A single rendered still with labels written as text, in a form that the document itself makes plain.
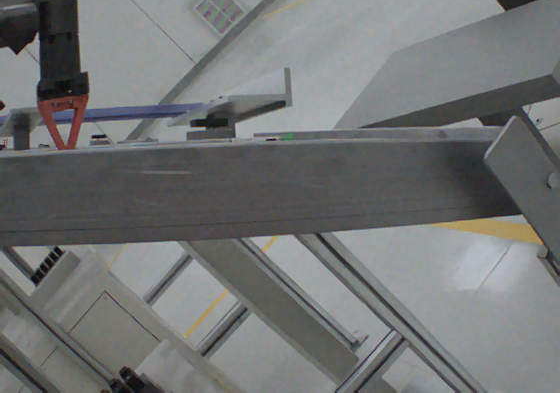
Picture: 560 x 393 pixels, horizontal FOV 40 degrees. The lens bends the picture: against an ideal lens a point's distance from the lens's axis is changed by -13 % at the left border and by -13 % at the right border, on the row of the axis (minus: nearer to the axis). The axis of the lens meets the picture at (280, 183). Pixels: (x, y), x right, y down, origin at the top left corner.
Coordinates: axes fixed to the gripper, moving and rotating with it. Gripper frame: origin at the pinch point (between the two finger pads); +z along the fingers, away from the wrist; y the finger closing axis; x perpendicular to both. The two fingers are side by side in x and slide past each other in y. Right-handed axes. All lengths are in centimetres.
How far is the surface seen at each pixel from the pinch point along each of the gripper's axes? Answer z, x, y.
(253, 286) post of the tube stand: 29, 34, -39
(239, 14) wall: -107, 271, -758
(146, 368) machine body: 34.3, 8.3, -16.9
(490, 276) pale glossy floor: 43, 98, -58
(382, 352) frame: 41, 49, -21
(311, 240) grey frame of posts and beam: 19.3, 38.4, -20.7
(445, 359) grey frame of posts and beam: 46, 62, -21
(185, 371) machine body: 31.5, 11.7, -3.1
